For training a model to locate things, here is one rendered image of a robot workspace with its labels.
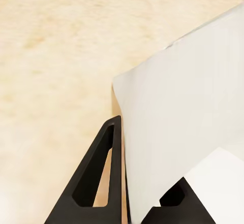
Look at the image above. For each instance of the paper coffee filter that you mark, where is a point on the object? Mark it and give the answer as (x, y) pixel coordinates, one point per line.
(183, 115)

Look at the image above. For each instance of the countertop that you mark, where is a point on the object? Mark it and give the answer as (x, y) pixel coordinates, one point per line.
(57, 60)

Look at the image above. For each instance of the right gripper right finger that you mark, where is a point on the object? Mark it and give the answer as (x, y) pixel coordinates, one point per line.
(179, 205)

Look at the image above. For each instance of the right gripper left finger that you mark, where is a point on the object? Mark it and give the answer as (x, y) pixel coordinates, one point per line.
(75, 205)

